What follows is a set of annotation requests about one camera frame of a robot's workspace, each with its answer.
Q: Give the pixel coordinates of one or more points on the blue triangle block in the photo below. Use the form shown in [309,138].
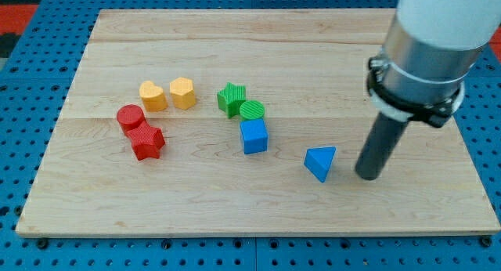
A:
[319,160]

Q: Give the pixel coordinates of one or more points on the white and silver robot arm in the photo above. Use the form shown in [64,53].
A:
[430,47]

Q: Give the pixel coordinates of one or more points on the blue cube block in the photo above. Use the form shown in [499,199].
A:
[254,136]

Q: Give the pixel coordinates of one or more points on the green cylinder block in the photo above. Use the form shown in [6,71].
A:
[251,110]

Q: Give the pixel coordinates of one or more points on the green star block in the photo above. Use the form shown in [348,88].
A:
[230,99]

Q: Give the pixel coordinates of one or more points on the light wooden board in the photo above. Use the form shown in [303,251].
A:
[308,68]

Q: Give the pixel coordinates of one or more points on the yellow hexagon block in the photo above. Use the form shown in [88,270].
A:
[182,93]

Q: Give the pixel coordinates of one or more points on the yellow heart block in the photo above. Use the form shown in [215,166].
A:
[152,96]

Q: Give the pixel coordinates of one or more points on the red star block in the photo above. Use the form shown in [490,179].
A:
[146,141]

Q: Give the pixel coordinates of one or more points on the red cylinder block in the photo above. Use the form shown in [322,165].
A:
[130,117]

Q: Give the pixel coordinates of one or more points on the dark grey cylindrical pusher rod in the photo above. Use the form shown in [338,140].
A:
[383,137]

